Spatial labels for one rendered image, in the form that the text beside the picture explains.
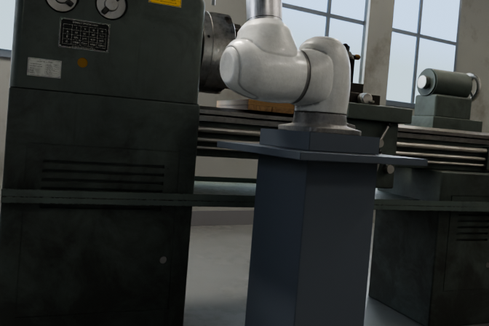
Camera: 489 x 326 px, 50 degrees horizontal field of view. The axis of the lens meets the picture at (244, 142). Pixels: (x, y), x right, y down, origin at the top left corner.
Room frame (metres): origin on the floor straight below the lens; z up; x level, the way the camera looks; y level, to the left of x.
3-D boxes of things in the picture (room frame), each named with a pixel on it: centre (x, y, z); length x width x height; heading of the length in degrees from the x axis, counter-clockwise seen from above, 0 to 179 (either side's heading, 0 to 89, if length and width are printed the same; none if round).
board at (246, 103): (2.17, -0.07, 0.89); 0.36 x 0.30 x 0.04; 22
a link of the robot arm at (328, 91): (1.54, -0.21, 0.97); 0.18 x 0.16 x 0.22; 119
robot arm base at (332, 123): (1.55, -0.23, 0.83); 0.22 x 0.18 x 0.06; 120
